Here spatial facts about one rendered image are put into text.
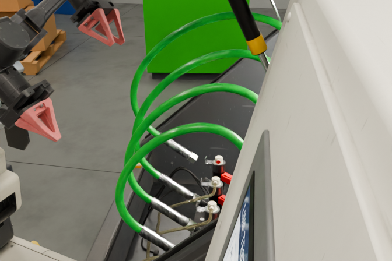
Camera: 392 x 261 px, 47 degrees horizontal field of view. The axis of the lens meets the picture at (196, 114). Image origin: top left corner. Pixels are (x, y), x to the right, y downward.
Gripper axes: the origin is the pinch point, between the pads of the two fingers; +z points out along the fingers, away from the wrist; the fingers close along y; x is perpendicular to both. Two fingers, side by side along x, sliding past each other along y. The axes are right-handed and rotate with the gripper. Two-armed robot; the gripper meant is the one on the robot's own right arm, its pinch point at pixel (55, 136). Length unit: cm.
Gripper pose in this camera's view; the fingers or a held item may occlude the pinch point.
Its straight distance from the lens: 88.8
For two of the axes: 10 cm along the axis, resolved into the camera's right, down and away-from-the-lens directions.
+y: 6.7, -5.2, -5.4
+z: 6.5, 7.6, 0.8
